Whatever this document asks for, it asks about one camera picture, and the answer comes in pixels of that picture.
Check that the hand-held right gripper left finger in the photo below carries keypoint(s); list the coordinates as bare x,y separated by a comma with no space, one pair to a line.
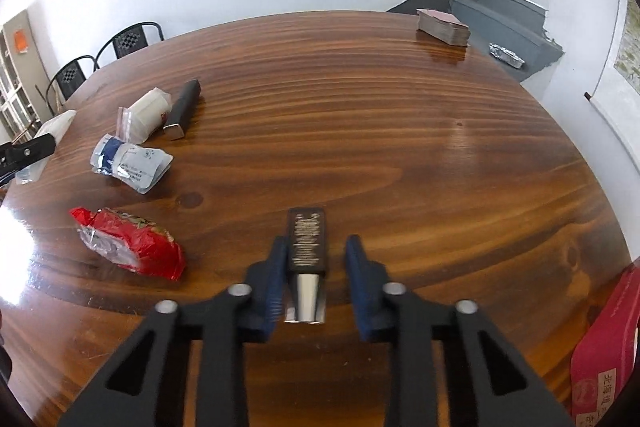
275,277

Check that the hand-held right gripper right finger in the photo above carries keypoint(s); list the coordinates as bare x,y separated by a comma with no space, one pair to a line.
360,287

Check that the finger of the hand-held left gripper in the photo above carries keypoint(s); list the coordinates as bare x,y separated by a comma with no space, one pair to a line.
4,179
27,152

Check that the white sachet packet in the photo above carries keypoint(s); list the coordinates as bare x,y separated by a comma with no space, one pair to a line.
57,124

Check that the black bottle with metal cap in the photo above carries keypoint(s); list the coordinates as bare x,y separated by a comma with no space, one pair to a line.
306,242

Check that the red snack packet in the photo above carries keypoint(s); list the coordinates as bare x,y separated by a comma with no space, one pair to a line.
135,242

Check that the red tin box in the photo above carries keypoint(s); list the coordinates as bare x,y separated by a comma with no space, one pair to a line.
600,357

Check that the beige glass door cabinet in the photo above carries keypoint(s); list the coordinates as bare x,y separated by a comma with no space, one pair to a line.
20,77

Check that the black metal chair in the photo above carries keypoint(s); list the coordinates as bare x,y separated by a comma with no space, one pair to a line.
130,42
70,77

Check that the blue and white packet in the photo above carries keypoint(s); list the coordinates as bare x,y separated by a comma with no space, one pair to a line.
130,164

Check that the orange paper note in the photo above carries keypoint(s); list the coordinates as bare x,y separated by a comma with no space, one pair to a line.
20,41

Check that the stack of cards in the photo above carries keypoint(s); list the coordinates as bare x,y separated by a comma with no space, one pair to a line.
442,29

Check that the foil tray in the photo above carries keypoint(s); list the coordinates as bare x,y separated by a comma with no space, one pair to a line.
507,56

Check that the grey staircase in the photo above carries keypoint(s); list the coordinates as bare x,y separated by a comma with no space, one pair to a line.
500,17

